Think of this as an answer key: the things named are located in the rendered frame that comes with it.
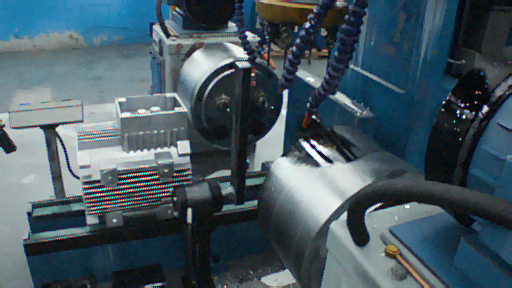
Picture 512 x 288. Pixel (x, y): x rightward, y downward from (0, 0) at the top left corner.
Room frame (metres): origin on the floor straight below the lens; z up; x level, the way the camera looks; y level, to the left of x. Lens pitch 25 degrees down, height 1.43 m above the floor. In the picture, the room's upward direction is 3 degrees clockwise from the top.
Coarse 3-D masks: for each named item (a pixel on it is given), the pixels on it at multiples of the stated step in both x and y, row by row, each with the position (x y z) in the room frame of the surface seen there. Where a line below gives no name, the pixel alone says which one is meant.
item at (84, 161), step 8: (176, 144) 0.70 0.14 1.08; (184, 144) 0.70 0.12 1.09; (80, 152) 0.63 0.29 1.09; (88, 152) 0.63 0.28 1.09; (184, 152) 0.69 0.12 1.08; (80, 160) 0.62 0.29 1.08; (88, 160) 0.62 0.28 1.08; (80, 168) 0.62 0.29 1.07; (88, 168) 0.63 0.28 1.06; (96, 216) 0.63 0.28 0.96; (88, 224) 0.61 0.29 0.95; (96, 224) 0.63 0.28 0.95
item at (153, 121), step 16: (144, 96) 0.78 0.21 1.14; (160, 96) 0.79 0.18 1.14; (176, 96) 0.79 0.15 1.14; (128, 112) 0.69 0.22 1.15; (144, 112) 0.72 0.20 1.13; (160, 112) 0.70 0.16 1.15; (176, 112) 0.71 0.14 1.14; (128, 128) 0.67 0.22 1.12; (144, 128) 0.68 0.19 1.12; (160, 128) 0.70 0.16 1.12; (176, 128) 0.71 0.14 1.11; (128, 144) 0.67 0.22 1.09; (144, 144) 0.68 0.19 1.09; (160, 144) 0.69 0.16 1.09
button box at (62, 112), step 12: (12, 108) 0.85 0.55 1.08; (24, 108) 0.86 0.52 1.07; (36, 108) 0.87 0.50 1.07; (48, 108) 0.88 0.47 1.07; (60, 108) 0.89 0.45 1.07; (72, 108) 0.90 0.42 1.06; (12, 120) 0.84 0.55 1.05; (24, 120) 0.85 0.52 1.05; (36, 120) 0.86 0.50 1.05; (48, 120) 0.86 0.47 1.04; (60, 120) 0.87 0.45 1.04; (72, 120) 0.88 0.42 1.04
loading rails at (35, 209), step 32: (256, 192) 0.86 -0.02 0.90; (32, 224) 0.67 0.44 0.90; (64, 224) 0.69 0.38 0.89; (128, 224) 0.67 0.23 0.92; (160, 224) 0.67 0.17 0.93; (224, 224) 0.72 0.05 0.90; (256, 224) 0.75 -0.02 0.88; (32, 256) 0.57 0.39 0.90; (64, 256) 0.60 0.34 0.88; (96, 256) 0.62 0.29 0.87; (128, 256) 0.64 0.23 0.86; (160, 256) 0.67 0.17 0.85; (224, 256) 0.72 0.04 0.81
